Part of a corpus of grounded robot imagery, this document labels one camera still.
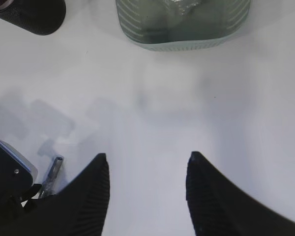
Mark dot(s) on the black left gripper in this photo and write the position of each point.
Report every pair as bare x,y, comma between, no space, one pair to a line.
11,205

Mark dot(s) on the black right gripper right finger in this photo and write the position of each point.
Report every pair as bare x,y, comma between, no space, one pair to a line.
219,208

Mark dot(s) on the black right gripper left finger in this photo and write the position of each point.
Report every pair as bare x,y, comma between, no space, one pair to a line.
78,210

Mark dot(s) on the silver glitter glue pen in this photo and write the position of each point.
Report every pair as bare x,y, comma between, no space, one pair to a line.
48,184

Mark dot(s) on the clear plastic sheet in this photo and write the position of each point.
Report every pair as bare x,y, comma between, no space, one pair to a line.
178,8

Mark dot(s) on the green plastic woven basket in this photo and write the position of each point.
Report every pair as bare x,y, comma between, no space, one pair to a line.
146,24

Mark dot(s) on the black mesh pen holder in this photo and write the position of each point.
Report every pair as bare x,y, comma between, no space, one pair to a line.
41,17

